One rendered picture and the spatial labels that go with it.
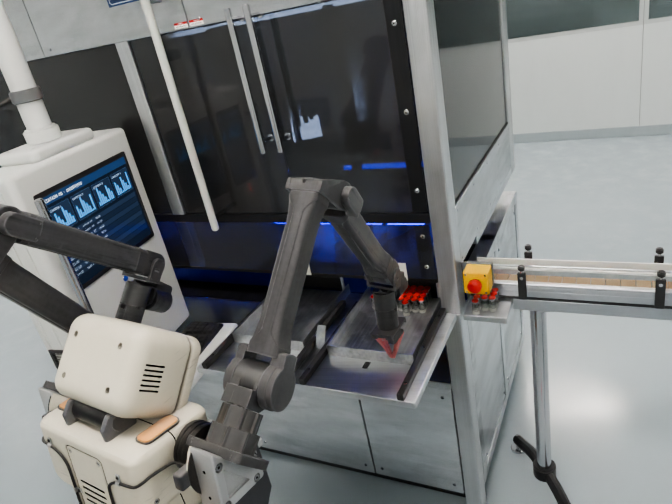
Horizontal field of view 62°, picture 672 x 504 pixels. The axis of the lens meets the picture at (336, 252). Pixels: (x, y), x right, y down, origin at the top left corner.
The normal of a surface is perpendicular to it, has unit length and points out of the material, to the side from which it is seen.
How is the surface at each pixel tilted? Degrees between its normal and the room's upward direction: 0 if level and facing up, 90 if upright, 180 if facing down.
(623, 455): 0
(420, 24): 90
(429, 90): 90
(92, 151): 90
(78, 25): 90
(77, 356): 48
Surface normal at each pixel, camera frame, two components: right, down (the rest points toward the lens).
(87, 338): -0.51, -0.26
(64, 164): 0.94, -0.04
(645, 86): -0.42, 0.46
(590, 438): -0.18, -0.89
